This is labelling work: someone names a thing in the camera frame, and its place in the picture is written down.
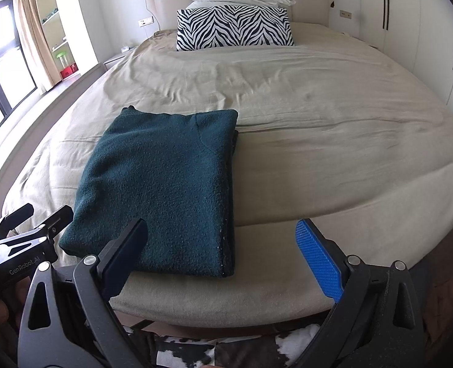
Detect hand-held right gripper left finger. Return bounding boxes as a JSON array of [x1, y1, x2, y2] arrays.
[[17, 217, 148, 368]]

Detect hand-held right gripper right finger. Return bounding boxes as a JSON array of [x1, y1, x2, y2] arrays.
[[295, 218, 427, 368]]

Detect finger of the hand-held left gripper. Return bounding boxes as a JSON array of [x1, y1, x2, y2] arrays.
[[0, 203, 35, 235], [2, 205, 74, 254]]

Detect dark teal knit sweater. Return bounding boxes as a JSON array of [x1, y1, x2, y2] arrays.
[[58, 106, 239, 278]]

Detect person's left hand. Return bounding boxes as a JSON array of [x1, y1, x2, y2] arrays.
[[0, 278, 25, 338]]

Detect cow print cloth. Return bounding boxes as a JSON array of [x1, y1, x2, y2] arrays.
[[122, 321, 327, 368]]

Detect bed with beige sheet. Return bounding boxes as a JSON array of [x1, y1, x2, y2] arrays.
[[0, 21, 453, 328]]

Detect black framed window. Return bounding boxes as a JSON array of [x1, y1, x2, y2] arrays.
[[0, 0, 36, 117]]

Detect white nightstand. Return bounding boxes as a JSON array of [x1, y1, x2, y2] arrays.
[[104, 44, 136, 67]]

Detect beige curtain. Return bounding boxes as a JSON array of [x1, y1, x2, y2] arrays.
[[12, 0, 53, 93]]

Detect beige upholstered headboard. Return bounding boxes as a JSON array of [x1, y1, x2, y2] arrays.
[[144, 0, 331, 33]]

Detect zebra print pillow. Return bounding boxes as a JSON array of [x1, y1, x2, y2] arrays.
[[176, 6, 295, 52]]

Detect white wardrobe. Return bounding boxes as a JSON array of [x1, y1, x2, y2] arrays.
[[359, 0, 453, 106]]

